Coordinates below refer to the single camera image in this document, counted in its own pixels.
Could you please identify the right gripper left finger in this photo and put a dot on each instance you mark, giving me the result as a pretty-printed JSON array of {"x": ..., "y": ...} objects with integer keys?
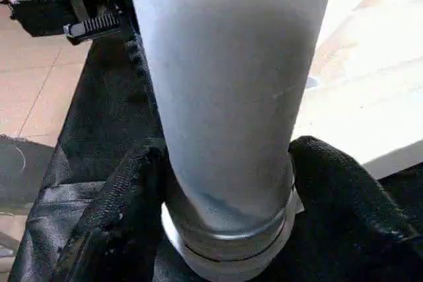
[{"x": 119, "y": 229}]

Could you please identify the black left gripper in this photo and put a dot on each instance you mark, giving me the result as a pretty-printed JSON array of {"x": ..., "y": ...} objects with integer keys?
[{"x": 99, "y": 26}]

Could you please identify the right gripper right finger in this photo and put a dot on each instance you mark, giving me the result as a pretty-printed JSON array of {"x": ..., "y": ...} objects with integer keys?
[{"x": 350, "y": 229}]

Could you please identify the white plastic table top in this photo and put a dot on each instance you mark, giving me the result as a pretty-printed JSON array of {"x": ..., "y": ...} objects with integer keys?
[{"x": 370, "y": 97}]

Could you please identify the white plastic table leg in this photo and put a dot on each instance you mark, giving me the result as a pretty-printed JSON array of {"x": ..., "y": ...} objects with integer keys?
[{"x": 231, "y": 97}]

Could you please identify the black work mat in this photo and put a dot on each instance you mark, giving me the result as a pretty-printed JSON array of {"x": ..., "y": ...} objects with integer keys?
[{"x": 99, "y": 130}]

